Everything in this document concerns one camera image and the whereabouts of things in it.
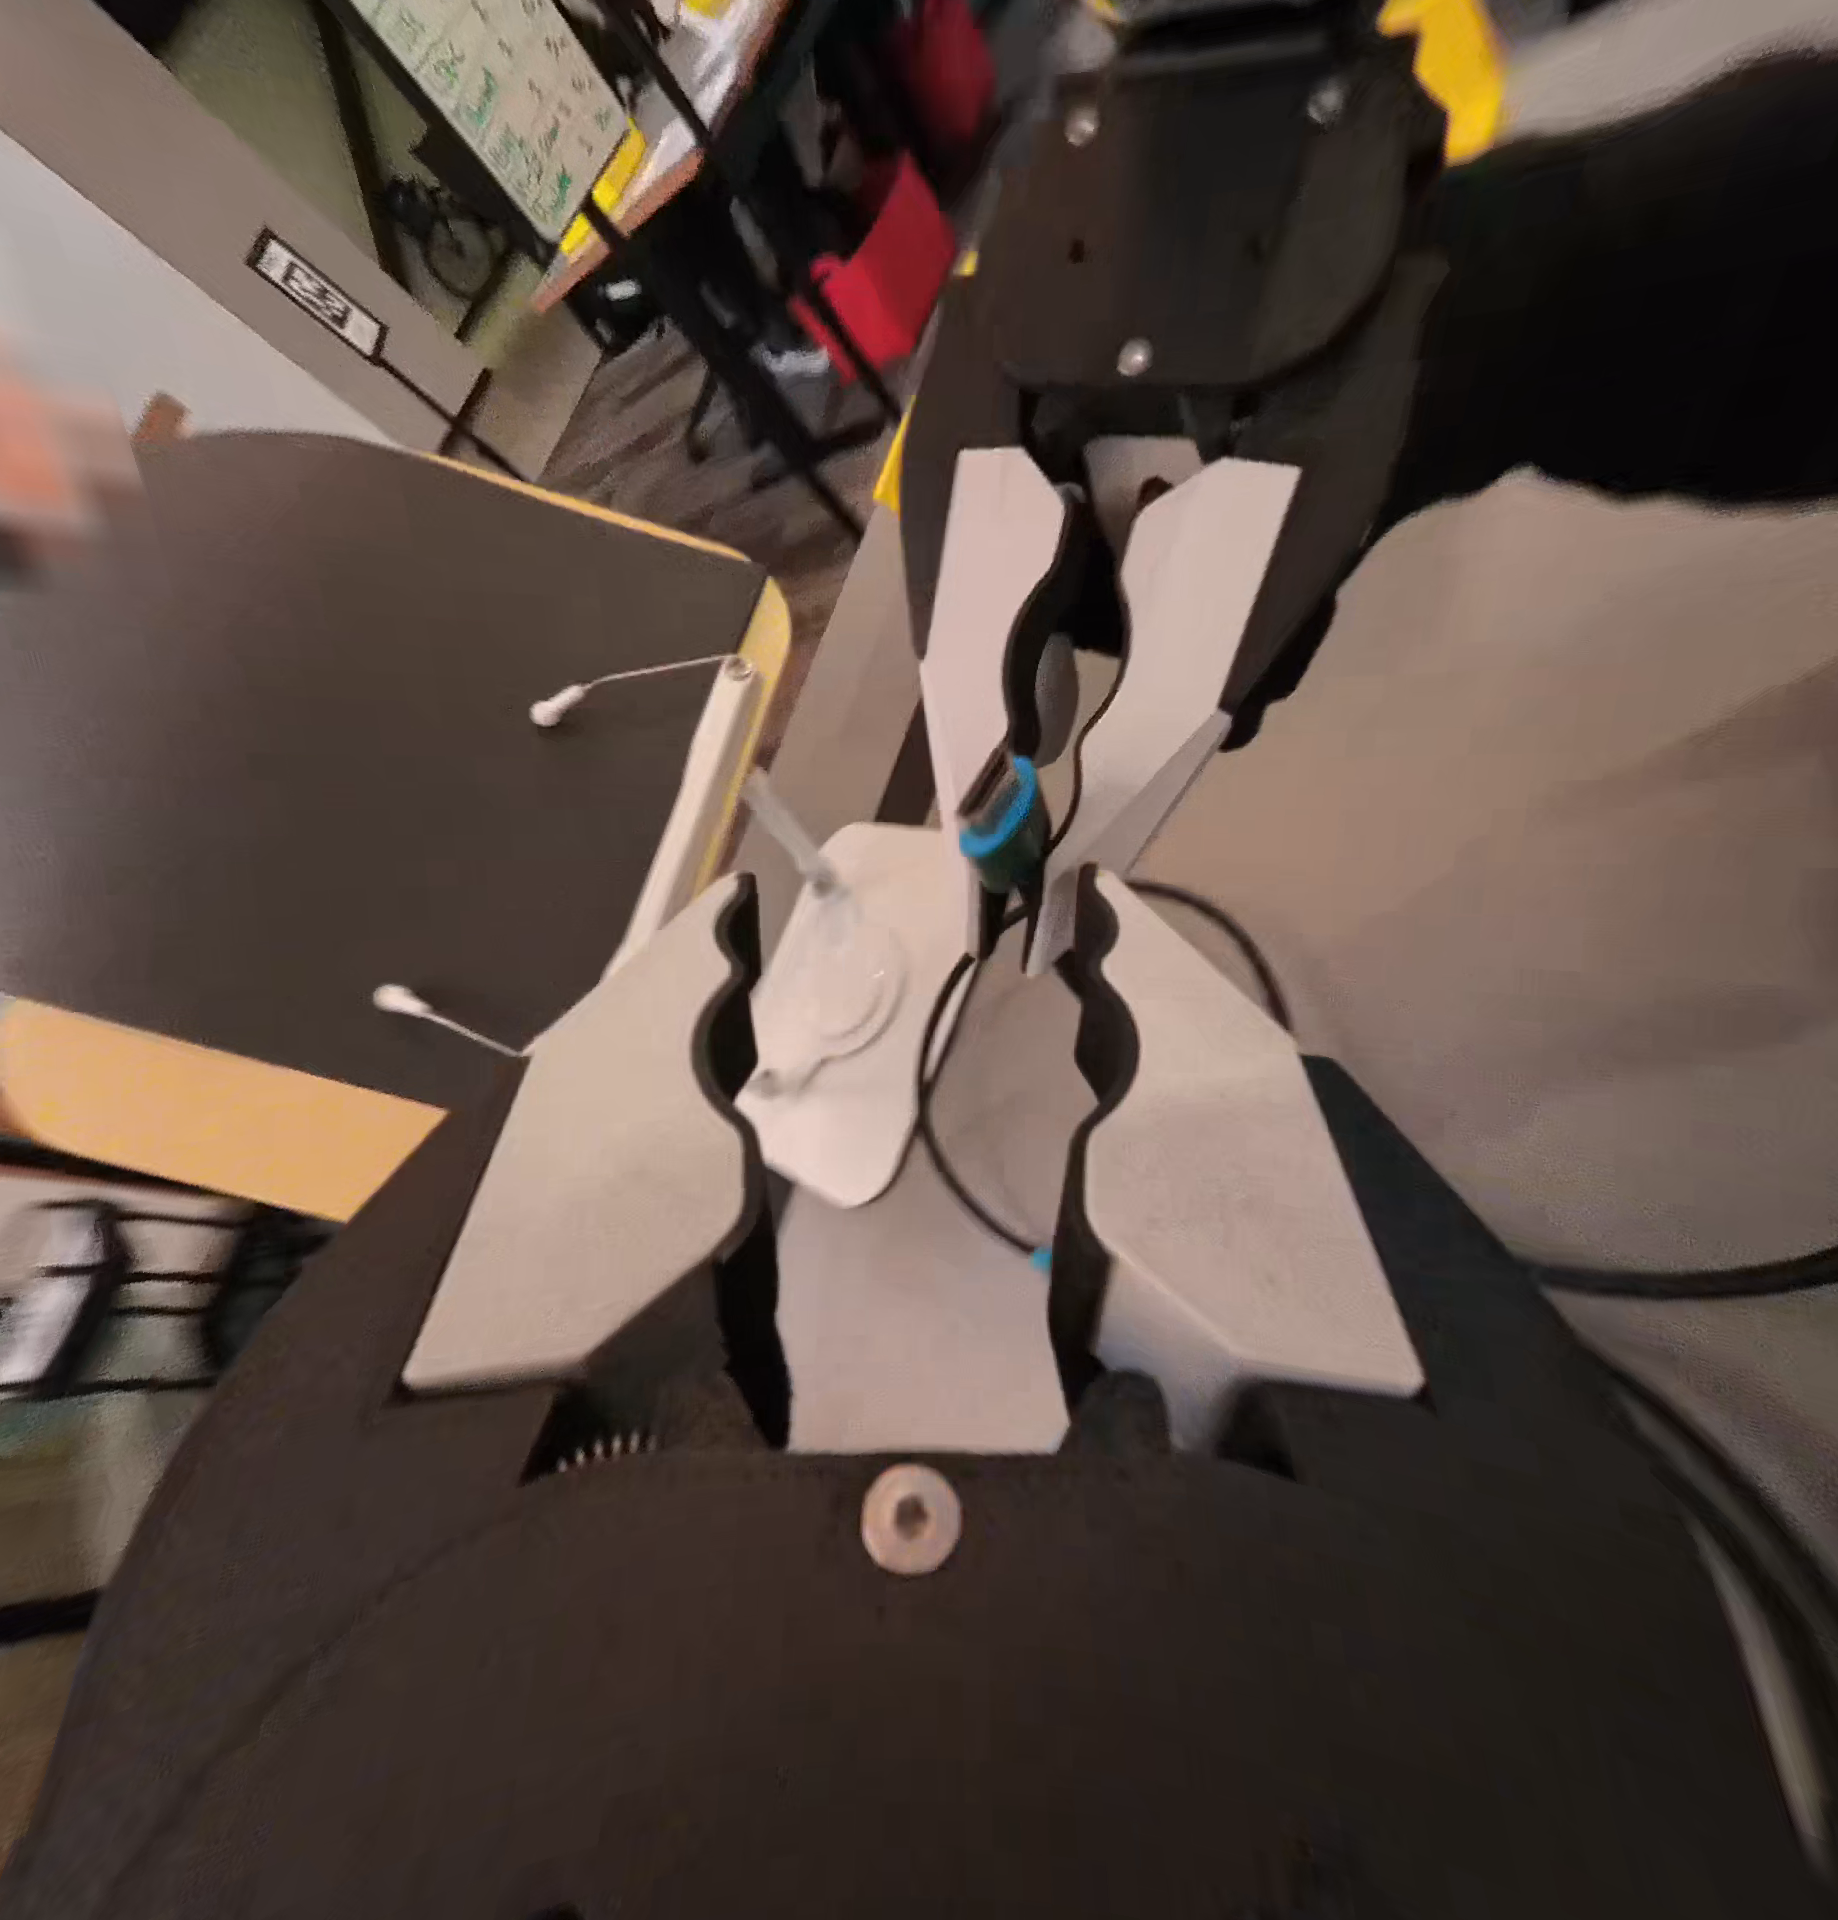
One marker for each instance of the black utility cart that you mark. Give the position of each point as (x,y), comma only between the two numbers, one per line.
(138,1290)

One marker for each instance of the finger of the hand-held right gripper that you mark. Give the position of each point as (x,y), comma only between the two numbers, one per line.
(979,600)
(1190,632)

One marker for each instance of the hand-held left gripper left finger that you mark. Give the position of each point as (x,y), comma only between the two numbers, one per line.
(606,1200)

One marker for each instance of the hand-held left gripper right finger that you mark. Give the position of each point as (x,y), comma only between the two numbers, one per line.
(1236,1214)

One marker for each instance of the person's right forearm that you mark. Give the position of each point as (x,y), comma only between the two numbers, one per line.
(1655,286)

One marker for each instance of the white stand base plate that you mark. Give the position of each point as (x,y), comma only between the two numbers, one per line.
(846,1110)

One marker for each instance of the light wooden desk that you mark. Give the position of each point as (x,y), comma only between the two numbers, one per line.
(185,1110)

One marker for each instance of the whiteboard with green writing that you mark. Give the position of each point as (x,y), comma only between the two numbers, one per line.
(483,91)

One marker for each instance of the red storage bin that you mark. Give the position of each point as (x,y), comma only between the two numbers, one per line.
(889,269)

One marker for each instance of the black wall sign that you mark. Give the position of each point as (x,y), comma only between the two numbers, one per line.
(317,293)

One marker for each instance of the dark desk mat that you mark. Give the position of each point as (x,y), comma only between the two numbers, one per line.
(333,676)

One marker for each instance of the white stand head bar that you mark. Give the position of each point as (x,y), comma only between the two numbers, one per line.
(703,810)

